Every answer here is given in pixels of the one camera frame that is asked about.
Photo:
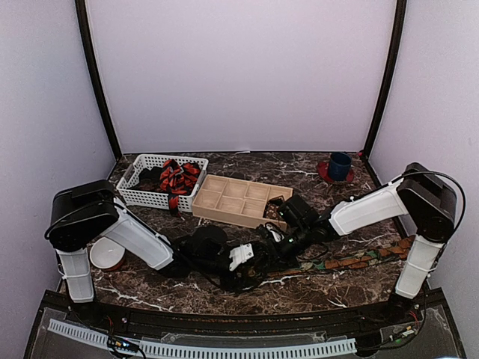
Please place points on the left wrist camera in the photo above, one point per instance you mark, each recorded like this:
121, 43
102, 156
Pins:
207, 242

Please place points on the white orange bowl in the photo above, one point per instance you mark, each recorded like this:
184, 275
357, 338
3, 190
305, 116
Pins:
107, 255

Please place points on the blue cup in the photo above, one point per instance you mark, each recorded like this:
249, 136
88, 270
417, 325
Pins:
339, 166

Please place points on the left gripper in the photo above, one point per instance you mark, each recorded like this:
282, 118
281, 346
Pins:
236, 283

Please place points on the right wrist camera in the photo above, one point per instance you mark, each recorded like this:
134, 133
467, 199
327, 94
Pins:
297, 213

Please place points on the brown green patterned tie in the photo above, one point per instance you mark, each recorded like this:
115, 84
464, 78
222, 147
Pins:
397, 251

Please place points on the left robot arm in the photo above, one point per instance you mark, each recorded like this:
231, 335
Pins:
83, 213

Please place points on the wooden compartment tray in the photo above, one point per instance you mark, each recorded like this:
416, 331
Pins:
236, 201

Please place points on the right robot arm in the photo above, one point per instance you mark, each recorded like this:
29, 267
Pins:
433, 201

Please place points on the grey cable duct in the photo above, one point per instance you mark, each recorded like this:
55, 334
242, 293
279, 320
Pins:
195, 346

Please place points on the rolled dark tie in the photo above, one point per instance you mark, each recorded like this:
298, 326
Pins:
276, 201

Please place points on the black front rail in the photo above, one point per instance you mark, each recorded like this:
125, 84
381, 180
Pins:
360, 321

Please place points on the white perforated basket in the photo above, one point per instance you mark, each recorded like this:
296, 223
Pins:
156, 199

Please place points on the right black frame post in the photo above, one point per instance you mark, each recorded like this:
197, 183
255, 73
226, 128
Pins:
387, 78

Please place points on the dark tie in basket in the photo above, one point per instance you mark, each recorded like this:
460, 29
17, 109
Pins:
149, 179

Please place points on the red black striped tie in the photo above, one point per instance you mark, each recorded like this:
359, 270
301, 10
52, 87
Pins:
178, 180

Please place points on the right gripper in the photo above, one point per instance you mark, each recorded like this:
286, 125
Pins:
272, 253

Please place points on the rolled brown patterned tie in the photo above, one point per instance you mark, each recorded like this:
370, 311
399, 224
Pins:
271, 212

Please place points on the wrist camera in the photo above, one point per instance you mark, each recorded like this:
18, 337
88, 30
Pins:
207, 242
297, 213

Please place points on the black frame post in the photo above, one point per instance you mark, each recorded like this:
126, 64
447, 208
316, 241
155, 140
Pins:
94, 74
387, 78

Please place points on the left black frame post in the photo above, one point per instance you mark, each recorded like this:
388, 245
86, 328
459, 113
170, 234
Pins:
94, 74

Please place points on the red saucer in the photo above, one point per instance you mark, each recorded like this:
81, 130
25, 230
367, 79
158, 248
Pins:
322, 170

